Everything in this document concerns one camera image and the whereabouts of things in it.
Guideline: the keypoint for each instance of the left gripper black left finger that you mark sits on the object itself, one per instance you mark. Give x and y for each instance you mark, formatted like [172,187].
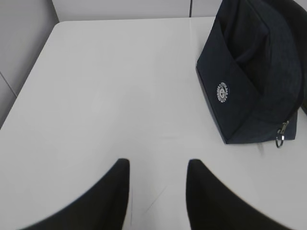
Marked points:
[102,207]

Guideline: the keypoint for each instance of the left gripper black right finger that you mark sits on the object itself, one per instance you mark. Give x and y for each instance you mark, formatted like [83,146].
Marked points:
[212,206]

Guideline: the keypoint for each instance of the dark blue lunch bag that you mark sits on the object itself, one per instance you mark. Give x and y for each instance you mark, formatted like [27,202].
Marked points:
[253,69]

